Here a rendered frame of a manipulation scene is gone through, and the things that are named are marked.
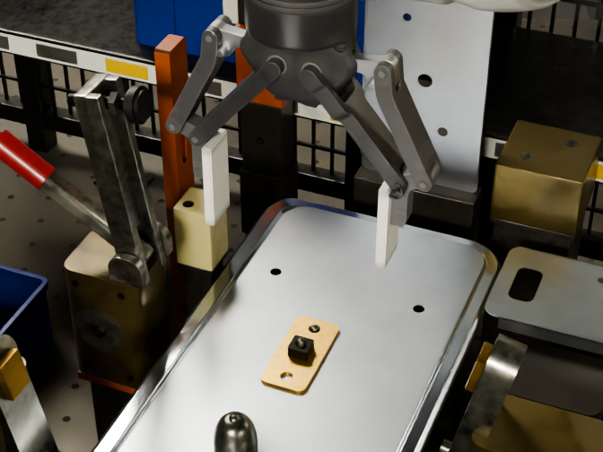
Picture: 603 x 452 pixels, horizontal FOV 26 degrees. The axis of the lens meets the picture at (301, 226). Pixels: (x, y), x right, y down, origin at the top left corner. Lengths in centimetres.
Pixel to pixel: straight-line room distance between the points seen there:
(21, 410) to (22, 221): 78
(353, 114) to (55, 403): 68
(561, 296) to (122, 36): 57
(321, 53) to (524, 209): 38
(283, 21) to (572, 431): 35
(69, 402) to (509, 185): 56
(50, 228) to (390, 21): 68
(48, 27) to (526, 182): 57
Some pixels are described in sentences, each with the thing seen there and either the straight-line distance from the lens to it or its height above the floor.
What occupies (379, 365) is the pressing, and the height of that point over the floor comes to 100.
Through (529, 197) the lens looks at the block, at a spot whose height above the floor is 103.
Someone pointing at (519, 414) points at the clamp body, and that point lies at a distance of 96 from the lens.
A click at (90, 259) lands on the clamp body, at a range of 108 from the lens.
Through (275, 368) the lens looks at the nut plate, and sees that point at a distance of 104.
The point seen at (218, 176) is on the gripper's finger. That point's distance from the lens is 97.
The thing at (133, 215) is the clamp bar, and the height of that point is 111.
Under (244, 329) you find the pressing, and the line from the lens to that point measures 108.
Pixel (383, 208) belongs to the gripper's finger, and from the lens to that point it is 91.
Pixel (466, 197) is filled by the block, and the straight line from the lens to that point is 123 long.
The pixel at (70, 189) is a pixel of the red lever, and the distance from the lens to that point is 106.
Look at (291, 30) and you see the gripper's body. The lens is 84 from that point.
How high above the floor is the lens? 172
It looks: 37 degrees down
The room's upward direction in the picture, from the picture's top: straight up
